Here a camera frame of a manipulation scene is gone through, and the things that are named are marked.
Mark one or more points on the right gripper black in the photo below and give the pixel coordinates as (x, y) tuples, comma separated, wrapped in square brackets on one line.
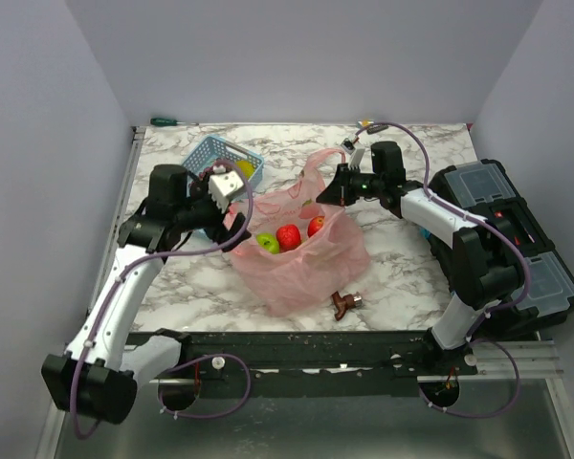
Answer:
[(333, 193)]

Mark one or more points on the pink plastic bag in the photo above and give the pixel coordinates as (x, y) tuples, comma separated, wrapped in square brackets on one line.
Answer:
[(321, 265)]

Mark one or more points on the red fake apple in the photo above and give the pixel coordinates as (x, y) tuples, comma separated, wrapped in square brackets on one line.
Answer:
[(315, 225)]

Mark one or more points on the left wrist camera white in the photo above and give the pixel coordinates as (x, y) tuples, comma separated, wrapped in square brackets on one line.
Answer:
[(224, 187)]

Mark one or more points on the green fake apple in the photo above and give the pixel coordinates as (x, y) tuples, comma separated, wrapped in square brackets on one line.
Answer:
[(268, 242)]

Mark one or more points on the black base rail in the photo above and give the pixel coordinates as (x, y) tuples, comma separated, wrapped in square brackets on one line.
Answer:
[(312, 364)]

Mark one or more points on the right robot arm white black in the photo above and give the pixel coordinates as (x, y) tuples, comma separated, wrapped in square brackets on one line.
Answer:
[(488, 272)]

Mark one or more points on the small yellow black tool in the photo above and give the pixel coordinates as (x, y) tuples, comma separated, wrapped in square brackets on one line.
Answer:
[(371, 127)]

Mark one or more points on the yellow fake fruit right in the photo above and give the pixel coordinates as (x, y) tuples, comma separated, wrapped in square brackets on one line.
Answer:
[(247, 168)]

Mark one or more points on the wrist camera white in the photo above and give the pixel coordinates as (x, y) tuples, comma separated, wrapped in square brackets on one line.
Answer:
[(224, 187), (354, 151)]

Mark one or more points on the black tool box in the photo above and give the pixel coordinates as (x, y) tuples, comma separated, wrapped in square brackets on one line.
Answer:
[(484, 188)]

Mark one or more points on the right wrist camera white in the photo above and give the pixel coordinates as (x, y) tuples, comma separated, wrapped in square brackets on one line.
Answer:
[(354, 151)]

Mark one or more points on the brown brass faucet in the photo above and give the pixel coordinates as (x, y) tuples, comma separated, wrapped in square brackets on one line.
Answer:
[(345, 303)]

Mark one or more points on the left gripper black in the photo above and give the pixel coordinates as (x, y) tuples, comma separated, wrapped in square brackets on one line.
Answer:
[(217, 232)]

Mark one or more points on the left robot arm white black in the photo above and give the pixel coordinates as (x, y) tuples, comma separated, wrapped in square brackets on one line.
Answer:
[(96, 376)]

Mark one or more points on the red fake strawberry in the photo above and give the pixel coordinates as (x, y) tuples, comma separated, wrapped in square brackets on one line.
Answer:
[(288, 237)]

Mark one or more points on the green handled screwdriver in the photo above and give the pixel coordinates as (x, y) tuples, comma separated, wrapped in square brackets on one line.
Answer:
[(166, 122)]

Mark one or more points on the blue plastic basket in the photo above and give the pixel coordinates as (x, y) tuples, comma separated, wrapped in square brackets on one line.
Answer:
[(212, 148)]

